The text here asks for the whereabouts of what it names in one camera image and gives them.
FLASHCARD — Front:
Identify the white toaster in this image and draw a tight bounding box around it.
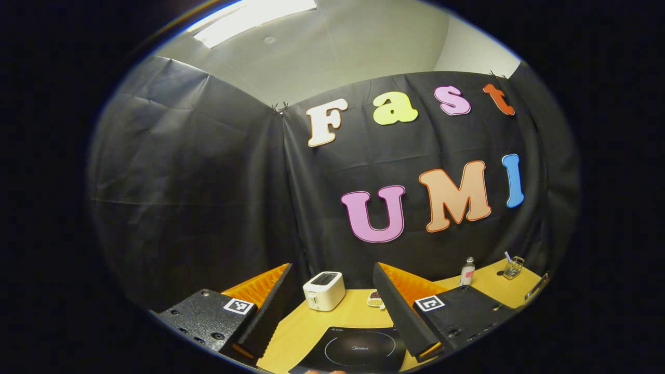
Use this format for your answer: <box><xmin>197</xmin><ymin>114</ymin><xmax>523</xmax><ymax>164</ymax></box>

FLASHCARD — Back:
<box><xmin>303</xmin><ymin>271</ymin><xmax>346</xmax><ymax>312</ymax></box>

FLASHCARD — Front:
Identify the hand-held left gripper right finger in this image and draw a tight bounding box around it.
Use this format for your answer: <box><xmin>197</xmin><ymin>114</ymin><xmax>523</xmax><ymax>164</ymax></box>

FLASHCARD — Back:
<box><xmin>373</xmin><ymin>262</ymin><xmax>517</xmax><ymax>363</ymax></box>

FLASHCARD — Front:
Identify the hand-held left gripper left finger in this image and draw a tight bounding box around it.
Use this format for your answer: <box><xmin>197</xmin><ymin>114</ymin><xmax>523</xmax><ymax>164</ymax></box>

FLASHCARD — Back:
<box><xmin>156</xmin><ymin>262</ymin><xmax>294</xmax><ymax>363</ymax></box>

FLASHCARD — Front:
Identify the ceiling light panel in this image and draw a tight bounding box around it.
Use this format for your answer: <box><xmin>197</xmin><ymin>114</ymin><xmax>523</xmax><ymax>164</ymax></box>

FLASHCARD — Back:
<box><xmin>192</xmin><ymin>0</ymin><xmax>318</xmax><ymax>49</ymax></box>

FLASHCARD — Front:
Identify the black induction cooktop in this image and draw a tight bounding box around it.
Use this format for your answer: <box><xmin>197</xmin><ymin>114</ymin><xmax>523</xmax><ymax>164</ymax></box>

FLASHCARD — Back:
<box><xmin>288</xmin><ymin>326</ymin><xmax>407</xmax><ymax>374</ymax></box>

